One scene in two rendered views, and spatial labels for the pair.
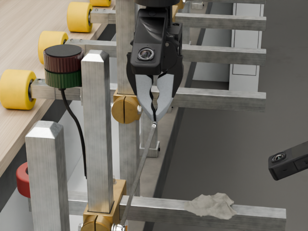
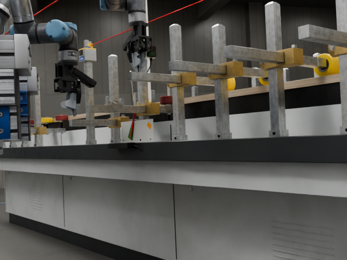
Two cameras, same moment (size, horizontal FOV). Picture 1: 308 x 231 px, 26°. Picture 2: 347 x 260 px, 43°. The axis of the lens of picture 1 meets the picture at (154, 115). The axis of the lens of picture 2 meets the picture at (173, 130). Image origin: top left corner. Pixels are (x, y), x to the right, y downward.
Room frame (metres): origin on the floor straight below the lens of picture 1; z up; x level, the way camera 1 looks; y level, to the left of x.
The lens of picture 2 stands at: (2.38, -1.31, 0.70)
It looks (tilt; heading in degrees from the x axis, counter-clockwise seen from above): 1 degrees up; 133
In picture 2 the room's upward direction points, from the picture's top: 3 degrees counter-clockwise
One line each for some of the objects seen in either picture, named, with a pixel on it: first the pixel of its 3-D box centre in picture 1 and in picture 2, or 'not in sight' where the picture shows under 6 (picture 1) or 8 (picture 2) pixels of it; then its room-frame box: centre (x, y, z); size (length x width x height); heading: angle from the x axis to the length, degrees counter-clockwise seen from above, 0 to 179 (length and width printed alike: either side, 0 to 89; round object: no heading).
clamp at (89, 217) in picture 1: (102, 211); (146, 109); (0.95, 0.09, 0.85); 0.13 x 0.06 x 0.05; 171
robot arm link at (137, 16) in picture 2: not in sight; (138, 19); (1.01, 0.00, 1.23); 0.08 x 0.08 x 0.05
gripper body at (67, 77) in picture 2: not in sight; (67, 78); (0.90, -0.30, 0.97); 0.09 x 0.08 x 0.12; 81
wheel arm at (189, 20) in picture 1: (170, 18); (283, 58); (1.70, -0.04, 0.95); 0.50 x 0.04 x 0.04; 81
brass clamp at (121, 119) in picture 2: not in sight; (117, 122); (0.70, 0.12, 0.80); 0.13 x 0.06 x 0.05; 171
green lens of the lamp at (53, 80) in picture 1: (64, 73); (150, 54); (0.93, 0.13, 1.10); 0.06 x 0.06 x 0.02
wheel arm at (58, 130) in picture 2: not in sight; (33, 131); (-0.28, 0.23, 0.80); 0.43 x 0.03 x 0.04; 81
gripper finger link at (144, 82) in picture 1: (147, 90); (142, 63); (1.01, 0.01, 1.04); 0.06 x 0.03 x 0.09; 171
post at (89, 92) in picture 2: not in sight; (89, 102); (0.42, 0.16, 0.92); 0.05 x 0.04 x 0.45; 171
